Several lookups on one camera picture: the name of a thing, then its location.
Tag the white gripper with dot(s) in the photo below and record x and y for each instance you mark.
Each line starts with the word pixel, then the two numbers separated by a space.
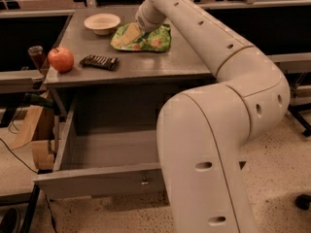
pixel 145 22

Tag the green rice chip bag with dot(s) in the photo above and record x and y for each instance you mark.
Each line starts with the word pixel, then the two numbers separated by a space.
pixel 157 41

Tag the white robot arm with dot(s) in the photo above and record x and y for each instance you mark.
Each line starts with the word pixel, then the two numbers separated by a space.
pixel 200 131

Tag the open grey top drawer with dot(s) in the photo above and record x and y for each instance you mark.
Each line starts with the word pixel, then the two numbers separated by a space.
pixel 107 147

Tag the cream ceramic bowl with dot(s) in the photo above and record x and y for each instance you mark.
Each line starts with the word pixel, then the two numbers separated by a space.
pixel 102 24

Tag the dark chocolate bar wrapper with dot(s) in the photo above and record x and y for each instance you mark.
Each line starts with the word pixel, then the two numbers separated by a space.
pixel 99 62

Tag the red apple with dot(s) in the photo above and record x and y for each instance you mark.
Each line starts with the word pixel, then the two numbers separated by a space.
pixel 61 59

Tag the cardboard box pieces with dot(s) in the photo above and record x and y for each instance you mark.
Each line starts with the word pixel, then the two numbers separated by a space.
pixel 36 132

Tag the black chair base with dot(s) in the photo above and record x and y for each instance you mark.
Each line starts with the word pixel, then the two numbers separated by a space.
pixel 295 111

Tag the black stand leg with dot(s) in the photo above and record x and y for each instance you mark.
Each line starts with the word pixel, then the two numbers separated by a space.
pixel 30 209

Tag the black shoe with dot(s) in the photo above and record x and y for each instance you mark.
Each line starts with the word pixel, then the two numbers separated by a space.
pixel 10 222

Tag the black caster wheel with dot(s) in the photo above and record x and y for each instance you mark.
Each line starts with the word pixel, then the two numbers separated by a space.
pixel 303 201

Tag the dark green clamp handle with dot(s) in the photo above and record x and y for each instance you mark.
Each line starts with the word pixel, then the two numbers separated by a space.
pixel 34 99

